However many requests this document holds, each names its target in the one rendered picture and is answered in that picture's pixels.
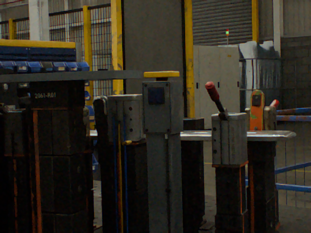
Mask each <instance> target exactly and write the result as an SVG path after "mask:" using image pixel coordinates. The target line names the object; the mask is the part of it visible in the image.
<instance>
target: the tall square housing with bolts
mask: <svg viewBox="0 0 311 233"><path fill-rule="evenodd" d="M107 107H108V134H109V142H108V145H112V178H113V189H115V190H114V191H112V192H111V197H112V231H113V232H112V233H149V206H148V176H147V135H146V134H144V131H143V102H142V94H132V95H109V96H107ZM139 138H145V140H141V141H139V142H136V143H131V144H129V145H126V146H123V145H122V142H124V141H127V140H138V139H139Z"/></svg>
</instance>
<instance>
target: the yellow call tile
mask: <svg viewBox="0 0 311 233"><path fill-rule="evenodd" d="M175 77H179V72H144V78H155V80H156V81H167V80H168V78H175Z"/></svg>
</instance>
